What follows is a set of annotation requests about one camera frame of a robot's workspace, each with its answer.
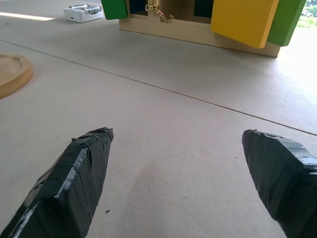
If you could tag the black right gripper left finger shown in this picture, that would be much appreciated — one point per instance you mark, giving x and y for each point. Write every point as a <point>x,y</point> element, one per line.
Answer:
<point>71,188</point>

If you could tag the large green cabinet door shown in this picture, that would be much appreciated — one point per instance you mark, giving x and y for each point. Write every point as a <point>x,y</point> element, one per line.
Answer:
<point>287,23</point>

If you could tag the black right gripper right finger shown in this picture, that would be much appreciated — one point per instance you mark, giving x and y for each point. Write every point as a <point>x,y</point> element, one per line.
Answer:
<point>280,178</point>

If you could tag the small green cabinet door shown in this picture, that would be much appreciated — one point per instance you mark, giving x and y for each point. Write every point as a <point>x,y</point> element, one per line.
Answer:
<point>115,8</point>

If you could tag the white battery box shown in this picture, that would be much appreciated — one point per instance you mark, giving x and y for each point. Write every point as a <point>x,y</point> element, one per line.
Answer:
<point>81,13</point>

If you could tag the yellow cabinet door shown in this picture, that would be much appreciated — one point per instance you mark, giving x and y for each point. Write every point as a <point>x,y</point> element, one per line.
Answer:
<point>242,21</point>

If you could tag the wooden cabinet with coloured doors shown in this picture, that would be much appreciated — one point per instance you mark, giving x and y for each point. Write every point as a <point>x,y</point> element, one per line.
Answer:
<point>173,28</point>

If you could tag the round wooden tray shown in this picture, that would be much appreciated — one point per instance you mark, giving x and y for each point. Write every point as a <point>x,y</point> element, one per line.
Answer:
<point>11,74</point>

